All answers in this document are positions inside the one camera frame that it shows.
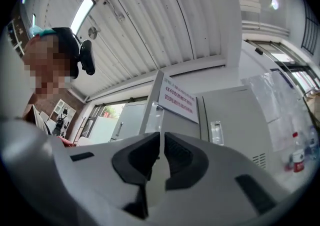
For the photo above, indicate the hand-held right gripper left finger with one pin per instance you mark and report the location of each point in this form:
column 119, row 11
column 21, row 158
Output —
column 135, row 162

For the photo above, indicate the grey cabinet door with notice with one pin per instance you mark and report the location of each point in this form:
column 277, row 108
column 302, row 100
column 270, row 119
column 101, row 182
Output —
column 180, row 128

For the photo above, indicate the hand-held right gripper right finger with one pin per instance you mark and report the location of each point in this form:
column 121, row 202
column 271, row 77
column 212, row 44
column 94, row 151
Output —
column 187, row 162

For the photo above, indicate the white cubby shelf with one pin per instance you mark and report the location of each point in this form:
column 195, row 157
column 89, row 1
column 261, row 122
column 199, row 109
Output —
column 61, row 117

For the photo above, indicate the clear plastic sheet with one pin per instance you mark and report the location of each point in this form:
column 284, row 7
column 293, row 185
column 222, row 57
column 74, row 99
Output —
column 277, row 105

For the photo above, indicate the black framed side window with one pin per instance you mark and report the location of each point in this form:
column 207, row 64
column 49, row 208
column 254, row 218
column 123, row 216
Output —
column 287, row 65

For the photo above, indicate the round ceiling smoke detector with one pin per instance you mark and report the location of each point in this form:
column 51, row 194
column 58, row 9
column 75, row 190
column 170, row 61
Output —
column 93, row 32

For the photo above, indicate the long ceiling tube lamp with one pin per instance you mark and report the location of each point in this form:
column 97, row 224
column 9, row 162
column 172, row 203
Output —
column 82, row 13

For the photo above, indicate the white paper notice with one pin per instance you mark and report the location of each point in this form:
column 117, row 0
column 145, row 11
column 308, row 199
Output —
column 178, row 97

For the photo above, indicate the grey metal locker cabinets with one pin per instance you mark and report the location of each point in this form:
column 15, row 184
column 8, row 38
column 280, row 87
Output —
column 235, row 120

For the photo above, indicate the red label water bottle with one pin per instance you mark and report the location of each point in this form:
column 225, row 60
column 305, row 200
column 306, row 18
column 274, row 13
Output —
column 298, row 156

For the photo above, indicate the person's head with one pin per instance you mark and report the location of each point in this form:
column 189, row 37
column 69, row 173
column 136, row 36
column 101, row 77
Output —
column 47, row 67

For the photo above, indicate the clear water bottle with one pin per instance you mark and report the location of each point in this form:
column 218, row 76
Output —
column 314, row 142

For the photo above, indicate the teal hair clip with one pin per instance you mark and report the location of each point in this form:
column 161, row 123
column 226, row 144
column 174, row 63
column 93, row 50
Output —
column 41, row 30

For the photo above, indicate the black head-worn camera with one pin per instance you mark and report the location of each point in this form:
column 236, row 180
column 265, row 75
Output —
column 87, row 57

